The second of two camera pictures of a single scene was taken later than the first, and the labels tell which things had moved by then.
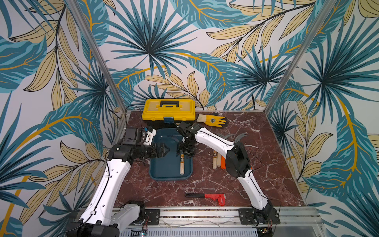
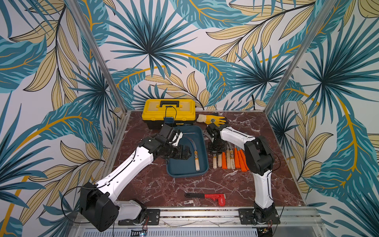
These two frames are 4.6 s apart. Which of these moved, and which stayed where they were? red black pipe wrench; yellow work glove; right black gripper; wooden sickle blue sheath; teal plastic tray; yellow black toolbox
Moved: right black gripper; teal plastic tray; wooden sickle blue sheath
Stayed: yellow work glove; yellow black toolbox; red black pipe wrench
